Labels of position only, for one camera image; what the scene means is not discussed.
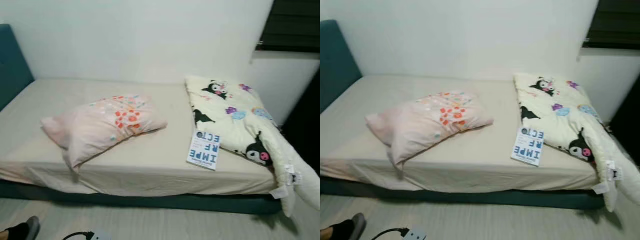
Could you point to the dark window blind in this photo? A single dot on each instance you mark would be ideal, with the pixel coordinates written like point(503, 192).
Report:
point(615, 22)
point(292, 22)

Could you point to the cream cartoon print blanket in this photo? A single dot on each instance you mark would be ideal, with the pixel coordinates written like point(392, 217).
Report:
point(235, 120)
point(560, 112)

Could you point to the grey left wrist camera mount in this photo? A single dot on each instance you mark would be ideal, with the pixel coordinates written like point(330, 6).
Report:
point(100, 236)
point(415, 235)

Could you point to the white and blue book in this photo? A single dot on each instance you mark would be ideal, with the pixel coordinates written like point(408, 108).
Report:
point(204, 149)
point(528, 145)

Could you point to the pink floral pillow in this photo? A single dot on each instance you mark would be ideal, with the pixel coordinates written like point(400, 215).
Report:
point(425, 120)
point(100, 122)

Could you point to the person in pink shirt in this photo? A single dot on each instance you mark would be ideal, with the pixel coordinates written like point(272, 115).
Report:
point(20, 231)
point(345, 229)

